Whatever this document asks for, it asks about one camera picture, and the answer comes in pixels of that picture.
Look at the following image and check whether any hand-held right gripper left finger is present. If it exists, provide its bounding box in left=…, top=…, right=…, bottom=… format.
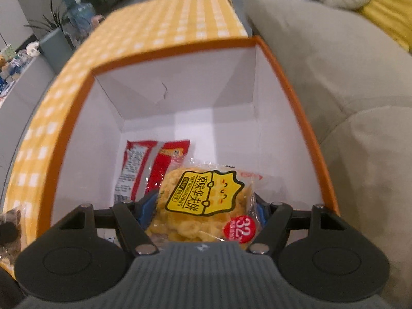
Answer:
left=59, top=191, right=160, bottom=255

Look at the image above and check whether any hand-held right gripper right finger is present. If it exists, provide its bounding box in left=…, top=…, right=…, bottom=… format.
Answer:
left=249, top=193, right=347, bottom=255

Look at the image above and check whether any yellow label cake packet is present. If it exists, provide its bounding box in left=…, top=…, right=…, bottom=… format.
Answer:
left=144, top=158, right=265, bottom=252

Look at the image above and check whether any red snack packet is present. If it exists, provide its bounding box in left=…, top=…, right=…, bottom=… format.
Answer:
left=113, top=139, right=191, bottom=205

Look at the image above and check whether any orange cardboard box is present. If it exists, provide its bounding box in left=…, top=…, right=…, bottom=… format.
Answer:
left=35, top=36, right=341, bottom=243

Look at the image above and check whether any clear dried snack packet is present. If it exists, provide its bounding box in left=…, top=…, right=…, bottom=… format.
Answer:
left=0, top=204, right=24, bottom=262

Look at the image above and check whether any beige sofa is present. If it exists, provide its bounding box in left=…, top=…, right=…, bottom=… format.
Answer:
left=244, top=0, right=412, bottom=298

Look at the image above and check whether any white low cabinet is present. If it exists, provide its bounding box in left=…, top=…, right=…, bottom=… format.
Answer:
left=0, top=50, right=56, bottom=126

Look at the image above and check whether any orange checkered storage box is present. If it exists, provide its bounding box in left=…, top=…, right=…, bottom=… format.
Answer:
left=0, top=0, right=249, bottom=280

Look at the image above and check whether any blue water jug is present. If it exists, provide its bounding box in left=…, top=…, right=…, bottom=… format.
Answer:
left=62, top=0, right=97, bottom=37

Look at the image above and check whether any potted plant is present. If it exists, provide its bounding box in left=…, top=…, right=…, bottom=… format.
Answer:
left=24, top=0, right=70, bottom=34

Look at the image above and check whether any yellow cushion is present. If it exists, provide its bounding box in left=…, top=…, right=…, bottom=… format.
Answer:
left=359, top=0, right=412, bottom=54

